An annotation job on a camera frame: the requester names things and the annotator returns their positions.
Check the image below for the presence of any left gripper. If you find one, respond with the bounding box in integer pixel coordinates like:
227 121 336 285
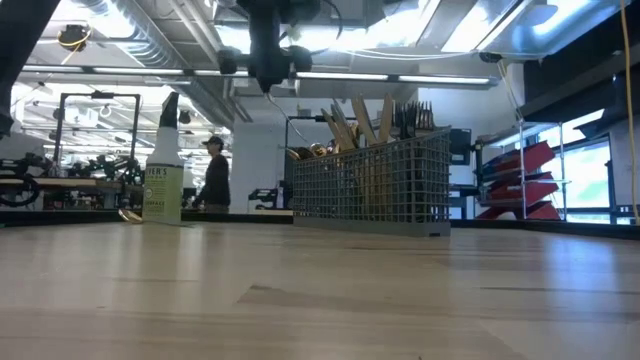
217 0 321 95

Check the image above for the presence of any grey plastic cutlery basket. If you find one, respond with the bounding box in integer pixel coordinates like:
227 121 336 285
292 124 452 237

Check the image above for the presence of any spray bottle yellow-green label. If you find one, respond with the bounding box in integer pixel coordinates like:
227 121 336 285
142 91 186 225

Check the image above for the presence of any black metal stand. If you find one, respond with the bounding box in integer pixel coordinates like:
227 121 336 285
283 113 354 151

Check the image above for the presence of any person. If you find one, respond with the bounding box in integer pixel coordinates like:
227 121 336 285
192 134 233 215

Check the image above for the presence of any long led light bar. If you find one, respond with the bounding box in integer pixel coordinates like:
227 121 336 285
19 63 496 86

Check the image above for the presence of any black ceiling-mounted device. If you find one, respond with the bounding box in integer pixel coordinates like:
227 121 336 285
56 23 93 53

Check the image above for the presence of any dark monitor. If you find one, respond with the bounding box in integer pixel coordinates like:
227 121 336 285
448 128 473 167

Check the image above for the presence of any background wooden table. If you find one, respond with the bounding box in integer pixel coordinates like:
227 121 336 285
0 174 146 209

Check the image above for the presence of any metal shelf rack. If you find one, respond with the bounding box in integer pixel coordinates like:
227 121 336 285
499 119 571 222

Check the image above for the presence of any red storage bin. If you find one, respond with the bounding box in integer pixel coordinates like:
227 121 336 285
474 199 562 222
487 172 560 202
482 141 556 176

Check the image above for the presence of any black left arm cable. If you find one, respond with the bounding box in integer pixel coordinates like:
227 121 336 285
319 0 345 41

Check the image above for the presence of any silver ventilation duct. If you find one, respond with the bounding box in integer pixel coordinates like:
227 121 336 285
79 0 236 129

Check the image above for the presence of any black metal rig frame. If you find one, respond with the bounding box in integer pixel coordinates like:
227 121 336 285
53 91 142 169

